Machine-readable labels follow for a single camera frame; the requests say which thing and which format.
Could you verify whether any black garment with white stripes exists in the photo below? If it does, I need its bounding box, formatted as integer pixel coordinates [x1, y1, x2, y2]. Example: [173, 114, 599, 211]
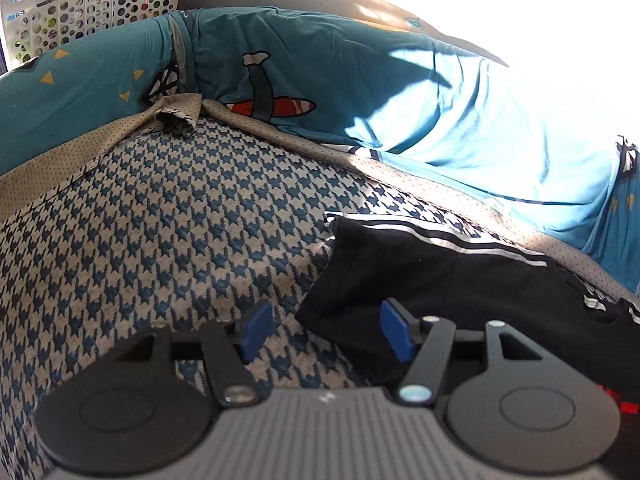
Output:
[296, 211, 639, 479]

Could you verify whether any blue airplane print pillow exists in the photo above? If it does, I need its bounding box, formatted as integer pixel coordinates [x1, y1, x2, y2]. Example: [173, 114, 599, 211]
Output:
[588, 136, 639, 296]
[1, 8, 620, 254]

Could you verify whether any houndstooth blue beige mattress cover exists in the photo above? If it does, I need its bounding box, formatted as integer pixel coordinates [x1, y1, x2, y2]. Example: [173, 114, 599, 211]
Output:
[1, 96, 639, 479]

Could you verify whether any white perforated laundry basket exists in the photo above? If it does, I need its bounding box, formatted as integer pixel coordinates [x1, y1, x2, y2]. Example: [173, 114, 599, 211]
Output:
[1, 0, 178, 70]

